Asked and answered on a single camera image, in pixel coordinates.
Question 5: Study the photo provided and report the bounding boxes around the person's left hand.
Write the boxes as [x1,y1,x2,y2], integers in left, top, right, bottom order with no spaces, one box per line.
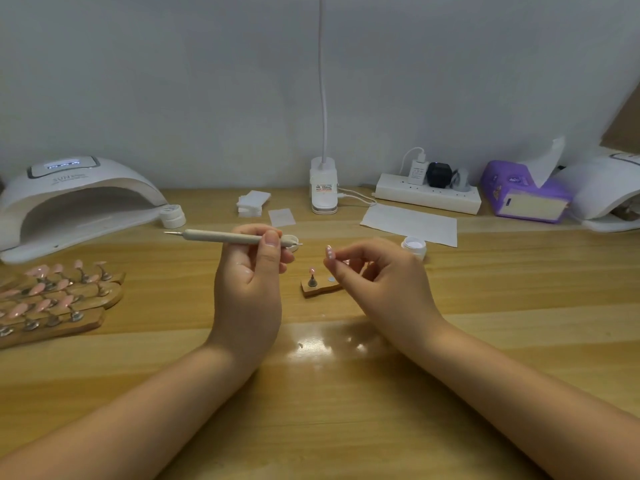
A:
[207,223,299,374]

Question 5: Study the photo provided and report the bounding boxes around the person's right hand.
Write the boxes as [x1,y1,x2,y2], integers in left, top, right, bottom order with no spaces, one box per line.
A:
[323,237,449,358]

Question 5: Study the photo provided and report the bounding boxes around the white gel jar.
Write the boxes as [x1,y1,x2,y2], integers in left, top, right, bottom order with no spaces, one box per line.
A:
[401,237,428,261]

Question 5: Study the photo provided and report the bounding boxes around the wooden nail holder strip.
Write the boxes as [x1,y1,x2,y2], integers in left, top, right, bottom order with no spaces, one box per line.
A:
[301,269,343,299]

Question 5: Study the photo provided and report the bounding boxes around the grey dotting pen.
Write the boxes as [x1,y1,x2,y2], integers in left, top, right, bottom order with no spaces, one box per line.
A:
[164,227,302,247]

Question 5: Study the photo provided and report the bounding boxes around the wooden stands with pink nails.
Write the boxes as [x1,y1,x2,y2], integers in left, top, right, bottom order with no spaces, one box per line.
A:
[0,259,127,351]

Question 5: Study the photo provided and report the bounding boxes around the white nail lamp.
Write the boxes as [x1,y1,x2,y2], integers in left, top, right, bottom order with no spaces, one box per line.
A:
[557,147,640,234]
[0,157,168,266]

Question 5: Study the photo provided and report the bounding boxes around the person's left forearm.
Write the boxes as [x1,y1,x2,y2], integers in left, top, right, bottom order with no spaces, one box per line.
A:
[0,339,259,480]

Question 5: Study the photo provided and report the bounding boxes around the person's right forearm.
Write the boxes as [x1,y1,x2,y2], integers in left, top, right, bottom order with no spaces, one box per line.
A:
[412,323,640,480]

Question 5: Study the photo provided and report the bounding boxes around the white desk lamp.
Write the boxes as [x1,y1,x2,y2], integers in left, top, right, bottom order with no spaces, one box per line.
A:
[309,0,340,215]

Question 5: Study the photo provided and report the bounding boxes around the white paper sheet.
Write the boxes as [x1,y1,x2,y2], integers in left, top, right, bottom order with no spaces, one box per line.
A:
[360,203,459,248]

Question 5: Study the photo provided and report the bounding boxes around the small white paper square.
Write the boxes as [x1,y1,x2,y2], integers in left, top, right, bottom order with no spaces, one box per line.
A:
[268,207,297,229]

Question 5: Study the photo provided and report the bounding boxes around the stack of white cotton pads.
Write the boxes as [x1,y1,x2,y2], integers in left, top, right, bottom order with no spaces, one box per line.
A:
[236,189,272,218]

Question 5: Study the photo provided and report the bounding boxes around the white power strip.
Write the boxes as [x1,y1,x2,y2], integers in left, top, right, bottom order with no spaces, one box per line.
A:
[375,173,483,216]

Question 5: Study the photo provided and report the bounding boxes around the small closed white jar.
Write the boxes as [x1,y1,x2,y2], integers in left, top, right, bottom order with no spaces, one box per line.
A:
[160,205,187,230]

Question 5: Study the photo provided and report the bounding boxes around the white charger plug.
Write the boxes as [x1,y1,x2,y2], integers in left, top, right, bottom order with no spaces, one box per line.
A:
[407,159,430,186]

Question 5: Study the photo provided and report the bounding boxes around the black plug adapter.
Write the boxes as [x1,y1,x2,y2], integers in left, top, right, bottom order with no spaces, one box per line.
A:
[426,163,455,190]

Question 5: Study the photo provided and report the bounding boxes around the purple tissue box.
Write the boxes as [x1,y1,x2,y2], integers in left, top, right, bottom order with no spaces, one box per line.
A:
[481,161,574,224]

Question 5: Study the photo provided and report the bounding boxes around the white tissue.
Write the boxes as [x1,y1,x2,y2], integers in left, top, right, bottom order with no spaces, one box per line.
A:
[526,135,567,189]

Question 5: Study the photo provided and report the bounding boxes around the brown wooden board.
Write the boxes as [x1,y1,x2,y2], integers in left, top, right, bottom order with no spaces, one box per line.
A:
[600,85,640,156]

